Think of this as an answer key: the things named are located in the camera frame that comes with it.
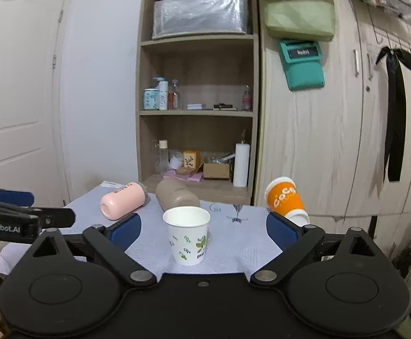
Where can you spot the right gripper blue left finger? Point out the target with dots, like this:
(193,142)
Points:
(110,244)

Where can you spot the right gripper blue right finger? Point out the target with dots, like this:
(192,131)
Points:
(297,245)

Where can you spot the white floral paper cup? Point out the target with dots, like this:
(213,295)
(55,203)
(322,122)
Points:
(187,230)

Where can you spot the pink tumbler cup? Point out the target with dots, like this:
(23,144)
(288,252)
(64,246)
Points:
(123,200)

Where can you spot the orange coco paper cup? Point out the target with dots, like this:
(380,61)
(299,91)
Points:
(282,197)

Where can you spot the beige tumbler cup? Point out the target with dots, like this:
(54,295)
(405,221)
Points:
(172,193)

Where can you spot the white small cup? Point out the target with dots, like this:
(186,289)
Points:
(176,160)

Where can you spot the grey patterned tablecloth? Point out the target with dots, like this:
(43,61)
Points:
(235,240)

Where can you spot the white tissue pack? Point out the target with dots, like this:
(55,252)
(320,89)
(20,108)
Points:
(109,184)

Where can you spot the clear plastic bottle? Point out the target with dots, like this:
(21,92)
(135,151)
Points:
(162,163)

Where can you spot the white paper towel roll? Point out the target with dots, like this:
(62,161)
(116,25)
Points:
(242,153)

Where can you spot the pink flat box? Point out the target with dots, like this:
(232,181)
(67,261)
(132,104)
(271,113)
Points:
(172,174)

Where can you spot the wooden wardrobe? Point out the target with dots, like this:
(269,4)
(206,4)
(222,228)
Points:
(330,141)

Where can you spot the small cardboard box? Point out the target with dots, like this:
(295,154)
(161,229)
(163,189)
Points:
(216,171)

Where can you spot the orange floral box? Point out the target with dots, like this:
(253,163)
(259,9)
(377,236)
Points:
(191,159)

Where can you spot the pink small bottle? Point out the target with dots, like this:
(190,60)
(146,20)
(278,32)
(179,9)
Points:
(246,102)

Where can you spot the light blue jar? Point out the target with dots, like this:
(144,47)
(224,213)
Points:
(151,99)

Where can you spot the black flat object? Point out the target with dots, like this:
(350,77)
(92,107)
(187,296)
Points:
(224,107)

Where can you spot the red small bottle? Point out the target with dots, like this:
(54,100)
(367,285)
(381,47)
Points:
(173,95)

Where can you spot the white flat tin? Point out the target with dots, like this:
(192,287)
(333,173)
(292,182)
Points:
(196,106)

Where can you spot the white pump bottle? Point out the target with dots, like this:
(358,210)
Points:
(163,90)

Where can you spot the black ribbon bow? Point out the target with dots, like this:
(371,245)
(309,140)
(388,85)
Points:
(394,151)

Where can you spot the teal hanging pouch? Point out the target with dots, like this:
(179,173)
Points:
(302,63)

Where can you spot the wooden shelf unit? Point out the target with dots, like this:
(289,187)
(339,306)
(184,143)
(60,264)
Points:
(211,69)

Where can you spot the white door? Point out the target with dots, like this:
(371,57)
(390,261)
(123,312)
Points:
(28,158)

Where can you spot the green fabric pouch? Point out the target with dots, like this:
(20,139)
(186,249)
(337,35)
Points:
(308,20)

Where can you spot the silver storage bag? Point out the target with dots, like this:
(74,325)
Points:
(188,17)

